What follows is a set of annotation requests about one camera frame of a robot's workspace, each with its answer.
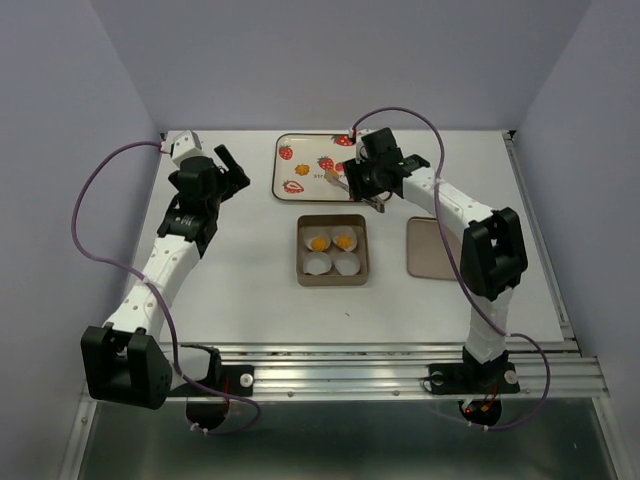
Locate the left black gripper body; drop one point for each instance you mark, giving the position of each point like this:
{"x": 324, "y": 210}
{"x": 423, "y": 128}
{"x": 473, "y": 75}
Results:
{"x": 222, "y": 190}

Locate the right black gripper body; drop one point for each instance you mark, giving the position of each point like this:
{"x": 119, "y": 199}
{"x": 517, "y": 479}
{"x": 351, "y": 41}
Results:
{"x": 362, "y": 177}

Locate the metal tongs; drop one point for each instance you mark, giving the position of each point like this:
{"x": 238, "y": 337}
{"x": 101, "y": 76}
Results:
{"x": 376, "y": 203}

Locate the orange cookie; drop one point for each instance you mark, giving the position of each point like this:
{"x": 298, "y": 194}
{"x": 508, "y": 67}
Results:
{"x": 345, "y": 242}
{"x": 302, "y": 169}
{"x": 319, "y": 244}
{"x": 330, "y": 175}

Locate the brown tin lid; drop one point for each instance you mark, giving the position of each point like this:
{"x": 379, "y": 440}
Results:
{"x": 425, "y": 253}

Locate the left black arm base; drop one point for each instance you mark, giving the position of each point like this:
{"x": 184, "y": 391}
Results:
{"x": 206, "y": 366}

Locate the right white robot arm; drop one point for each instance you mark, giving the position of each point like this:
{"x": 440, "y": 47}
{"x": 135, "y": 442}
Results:
{"x": 484, "y": 246}

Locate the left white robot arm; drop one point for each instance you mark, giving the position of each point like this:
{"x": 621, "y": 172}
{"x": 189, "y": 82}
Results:
{"x": 122, "y": 359}

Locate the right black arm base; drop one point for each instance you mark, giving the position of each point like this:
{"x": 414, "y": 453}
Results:
{"x": 470, "y": 377}

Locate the strawberry print tray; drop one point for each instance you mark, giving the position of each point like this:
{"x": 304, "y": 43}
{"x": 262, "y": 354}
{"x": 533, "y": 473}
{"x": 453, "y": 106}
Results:
{"x": 321, "y": 152}

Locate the brown square tin box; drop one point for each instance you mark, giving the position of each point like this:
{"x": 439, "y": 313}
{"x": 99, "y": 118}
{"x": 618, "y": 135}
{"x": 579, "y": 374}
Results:
{"x": 333, "y": 278}

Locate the white paper cup back-right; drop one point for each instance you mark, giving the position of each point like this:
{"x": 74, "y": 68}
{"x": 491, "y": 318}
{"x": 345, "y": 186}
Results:
{"x": 341, "y": 230}

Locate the white paper cup back-left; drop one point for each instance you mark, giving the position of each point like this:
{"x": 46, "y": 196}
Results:
{"x": 311, "y": 232}

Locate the white paper cup front-right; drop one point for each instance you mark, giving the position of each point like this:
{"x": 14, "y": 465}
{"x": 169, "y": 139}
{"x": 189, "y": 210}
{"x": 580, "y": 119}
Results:
{"x": 347, "y": 263}

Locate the white paper cup front-left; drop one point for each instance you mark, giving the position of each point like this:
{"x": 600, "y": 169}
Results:
{"x": 316, "y": 263}

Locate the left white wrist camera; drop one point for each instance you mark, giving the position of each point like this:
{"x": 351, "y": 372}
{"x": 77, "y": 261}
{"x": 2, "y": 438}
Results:
{"x": 185, "y": 145}

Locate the aluminium mounting rail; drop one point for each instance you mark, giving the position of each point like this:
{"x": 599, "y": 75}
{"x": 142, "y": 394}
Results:
{"x": 378, "y": 371}

